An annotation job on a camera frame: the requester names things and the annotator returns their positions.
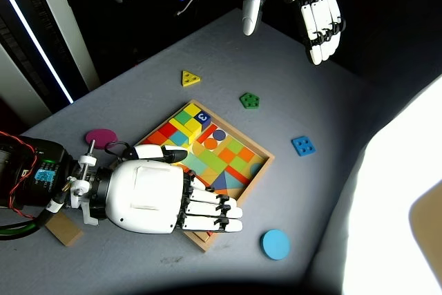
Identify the plain wooden block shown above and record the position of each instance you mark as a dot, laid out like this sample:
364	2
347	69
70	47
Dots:
65	231

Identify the wooden block tray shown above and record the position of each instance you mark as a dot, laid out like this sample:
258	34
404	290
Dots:
250	188

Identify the yellow triangle peg block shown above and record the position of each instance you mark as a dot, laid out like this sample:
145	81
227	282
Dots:
190	79

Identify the green pentagon peg block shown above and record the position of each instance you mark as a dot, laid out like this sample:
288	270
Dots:
250	101

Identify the blue square peg block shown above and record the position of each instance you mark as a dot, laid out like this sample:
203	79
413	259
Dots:
303	145

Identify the magenta round disc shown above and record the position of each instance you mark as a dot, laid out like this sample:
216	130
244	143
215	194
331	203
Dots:
103	136

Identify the grey table cloth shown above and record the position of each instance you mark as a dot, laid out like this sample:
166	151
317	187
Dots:
224	67

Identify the blue round disc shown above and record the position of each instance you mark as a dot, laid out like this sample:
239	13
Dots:
275	244

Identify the white light strip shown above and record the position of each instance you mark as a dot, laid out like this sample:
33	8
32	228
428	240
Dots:
34	36

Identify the white sheet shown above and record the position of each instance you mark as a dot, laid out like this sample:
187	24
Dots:
397	170

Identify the tan board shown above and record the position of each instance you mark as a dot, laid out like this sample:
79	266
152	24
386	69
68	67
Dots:
428	226

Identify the white frame post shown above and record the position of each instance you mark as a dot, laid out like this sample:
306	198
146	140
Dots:
65	25

